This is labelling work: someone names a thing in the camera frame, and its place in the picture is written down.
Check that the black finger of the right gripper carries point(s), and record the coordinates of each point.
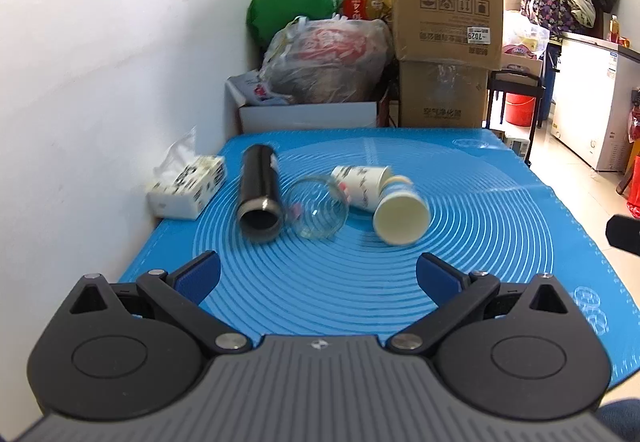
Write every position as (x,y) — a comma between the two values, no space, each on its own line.
(623,233)

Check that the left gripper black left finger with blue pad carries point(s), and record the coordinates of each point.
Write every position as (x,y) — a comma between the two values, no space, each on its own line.
(176,299)

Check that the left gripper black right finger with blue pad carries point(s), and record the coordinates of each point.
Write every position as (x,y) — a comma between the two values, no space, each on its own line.
(460,299)

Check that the blue and white paper cup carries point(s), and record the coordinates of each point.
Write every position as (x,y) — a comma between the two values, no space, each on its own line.
(402,216)

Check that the white patterned paper cup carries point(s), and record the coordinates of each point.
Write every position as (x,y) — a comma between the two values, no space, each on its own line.
(362,184)

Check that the clear glass cup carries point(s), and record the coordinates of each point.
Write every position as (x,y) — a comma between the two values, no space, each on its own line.
(316,208)

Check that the blue silicone baking mat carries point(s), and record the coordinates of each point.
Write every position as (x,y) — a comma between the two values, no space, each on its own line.
(488,212)

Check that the black thermos bottle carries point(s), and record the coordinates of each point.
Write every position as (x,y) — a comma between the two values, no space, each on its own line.
(260,211)

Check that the white tissue pack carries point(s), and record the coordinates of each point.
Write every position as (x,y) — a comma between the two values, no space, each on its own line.
(184,183)

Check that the white chest freezer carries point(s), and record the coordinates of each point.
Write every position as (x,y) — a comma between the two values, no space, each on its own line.
(592,100)

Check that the red plastic bucket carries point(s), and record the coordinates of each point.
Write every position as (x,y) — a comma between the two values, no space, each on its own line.
(519,109)

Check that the white cardboard box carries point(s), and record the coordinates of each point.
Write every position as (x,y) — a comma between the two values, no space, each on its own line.
(258,119)

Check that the lower brown cardboard box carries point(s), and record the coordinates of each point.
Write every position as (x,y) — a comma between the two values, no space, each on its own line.
(441,95)

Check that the white printed pamphlet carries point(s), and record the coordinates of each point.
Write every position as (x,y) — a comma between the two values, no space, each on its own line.
(257,92)

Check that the floral purple bag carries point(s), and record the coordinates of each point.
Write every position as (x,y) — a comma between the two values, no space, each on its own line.
(553,15)

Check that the clear plastic bag red contents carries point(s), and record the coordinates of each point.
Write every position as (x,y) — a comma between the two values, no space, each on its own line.
(327,61)

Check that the black metal chair frame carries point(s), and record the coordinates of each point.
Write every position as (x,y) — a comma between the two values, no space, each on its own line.
(513,81)

